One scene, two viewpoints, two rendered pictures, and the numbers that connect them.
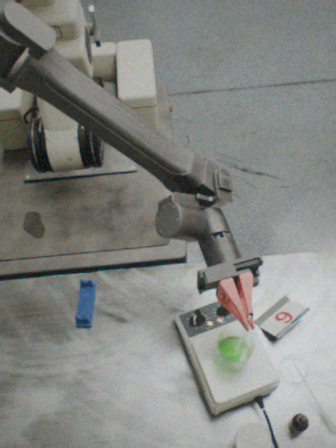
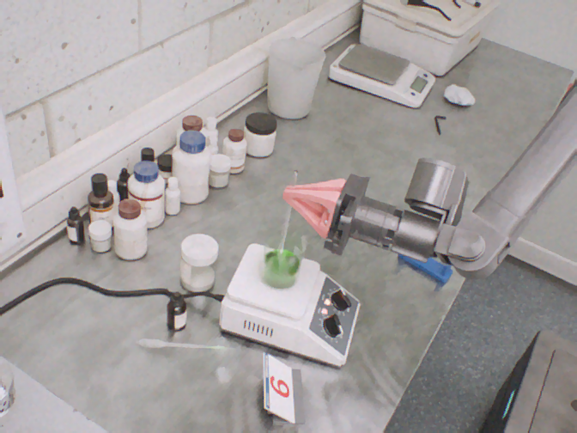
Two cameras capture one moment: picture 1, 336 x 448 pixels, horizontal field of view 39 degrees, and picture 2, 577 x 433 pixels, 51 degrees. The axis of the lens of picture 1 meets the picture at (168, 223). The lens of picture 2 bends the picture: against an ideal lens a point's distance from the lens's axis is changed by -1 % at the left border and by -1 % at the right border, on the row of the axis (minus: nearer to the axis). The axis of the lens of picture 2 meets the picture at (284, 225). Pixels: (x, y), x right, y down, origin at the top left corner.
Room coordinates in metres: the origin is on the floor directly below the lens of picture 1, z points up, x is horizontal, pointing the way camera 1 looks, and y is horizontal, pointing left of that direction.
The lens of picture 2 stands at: (0.50, -0.69, 1.51)
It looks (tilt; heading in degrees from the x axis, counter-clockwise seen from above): 41 degrees down; 115
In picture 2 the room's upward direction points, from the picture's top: 11 degrees clockwise
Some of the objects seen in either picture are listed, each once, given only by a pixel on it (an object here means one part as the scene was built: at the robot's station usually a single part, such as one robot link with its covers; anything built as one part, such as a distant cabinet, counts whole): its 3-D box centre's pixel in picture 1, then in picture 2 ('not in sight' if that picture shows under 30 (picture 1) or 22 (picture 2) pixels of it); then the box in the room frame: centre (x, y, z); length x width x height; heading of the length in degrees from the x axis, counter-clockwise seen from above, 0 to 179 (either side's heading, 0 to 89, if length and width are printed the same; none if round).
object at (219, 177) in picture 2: not in sight; (218, 171); (-0.04, 0.13, 0.78); 0.05 x 0.05 x 0.05
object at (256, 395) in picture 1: (226, 353); (287, 303); (0.26, -0.09, 0.79); 0.22 x 0.13 x 0.08; 16
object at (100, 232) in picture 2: not in sight; (100, 236); (-0.08, -0.15, 0.77); 0.04 x 0.04 x 0.04
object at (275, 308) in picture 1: (281, 315); (283, 387); (0.33, -0.21, 0.77); 0.09 x 0.06 x 0.04; 125
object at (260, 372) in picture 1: (234, 360); (275, 279); (0.23, -0.10, 0.83); 0.12 x 0.12 x 0.01; 16
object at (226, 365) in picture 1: (235, 350); (282, 261); (0.24, -0.10, 0.88); 0.07 x 0.06 x 0.08; 112
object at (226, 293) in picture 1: (245, 299); (315, 207); (0.27, -0.11, 1.01); 0.09 x 0.07 x 0.07; 12
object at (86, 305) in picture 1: (85, 301); (427, 258); (0.39, 0.19, 0.77); 0.10 x 0.03 x 0.04; 175
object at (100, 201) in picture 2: not in sight; (100, 202); (-0.11, -0.11, 0.80); 0.04 x 0.04 x 0.11
